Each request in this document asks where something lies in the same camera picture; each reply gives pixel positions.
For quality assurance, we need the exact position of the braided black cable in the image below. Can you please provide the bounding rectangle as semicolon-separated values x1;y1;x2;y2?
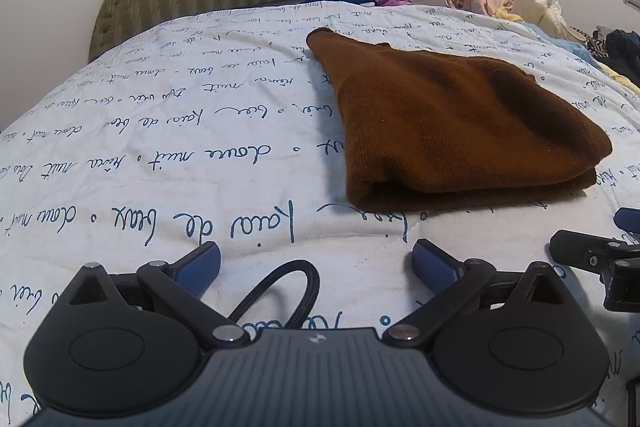
229;259;322;333

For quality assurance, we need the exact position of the brown knit sweater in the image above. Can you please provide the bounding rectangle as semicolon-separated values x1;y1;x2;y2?
306;27;613;212

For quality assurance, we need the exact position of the dark garment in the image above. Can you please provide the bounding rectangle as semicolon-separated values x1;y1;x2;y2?
595;27;640;85

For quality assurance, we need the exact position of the pale yellow sheet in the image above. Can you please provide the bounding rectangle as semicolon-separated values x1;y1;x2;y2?
597;61;640;94

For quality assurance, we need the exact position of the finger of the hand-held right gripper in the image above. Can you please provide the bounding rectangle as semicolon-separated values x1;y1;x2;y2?
549;229;640;279
614;207;640;234

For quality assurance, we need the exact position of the cream quilt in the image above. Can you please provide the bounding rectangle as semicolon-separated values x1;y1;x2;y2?
512;0;573;40

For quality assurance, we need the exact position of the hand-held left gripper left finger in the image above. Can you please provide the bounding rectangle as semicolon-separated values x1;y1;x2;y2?
65;241;251;349

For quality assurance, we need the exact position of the light blue sheet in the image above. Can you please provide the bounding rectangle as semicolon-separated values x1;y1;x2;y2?
555;37;608;70

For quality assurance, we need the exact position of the black white zigzag cloth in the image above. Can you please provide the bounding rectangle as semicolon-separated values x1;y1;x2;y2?
570;26;608;58

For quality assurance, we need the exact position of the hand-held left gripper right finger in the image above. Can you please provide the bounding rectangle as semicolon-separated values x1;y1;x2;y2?
382;238;571;349

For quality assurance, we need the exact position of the white script-printed bed cover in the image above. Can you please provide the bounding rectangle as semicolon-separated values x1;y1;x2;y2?
0;1;640;427

